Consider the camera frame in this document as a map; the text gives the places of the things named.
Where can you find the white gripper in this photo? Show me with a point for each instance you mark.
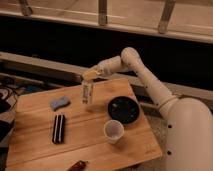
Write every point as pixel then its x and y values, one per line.
pixel 99 70

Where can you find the white labelled bottle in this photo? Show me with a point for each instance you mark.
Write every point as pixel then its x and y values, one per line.
pixel 87 91

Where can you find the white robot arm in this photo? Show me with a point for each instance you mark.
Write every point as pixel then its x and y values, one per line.
pixel 189 144

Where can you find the black round plate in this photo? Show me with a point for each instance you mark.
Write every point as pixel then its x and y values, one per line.
pixel 123 109

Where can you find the blue sponge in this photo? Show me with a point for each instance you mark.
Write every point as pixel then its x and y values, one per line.
pixel 59 103

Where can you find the translucent plastic cup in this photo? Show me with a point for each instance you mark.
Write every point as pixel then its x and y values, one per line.
pixel 113 131

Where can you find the wooden board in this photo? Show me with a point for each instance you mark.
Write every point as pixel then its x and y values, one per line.
pixel 31 147

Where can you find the black white striped block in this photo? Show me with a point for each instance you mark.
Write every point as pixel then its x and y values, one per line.
pixel 58 129

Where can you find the red brown small object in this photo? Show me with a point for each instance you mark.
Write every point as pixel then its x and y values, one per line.
pixel 78 166

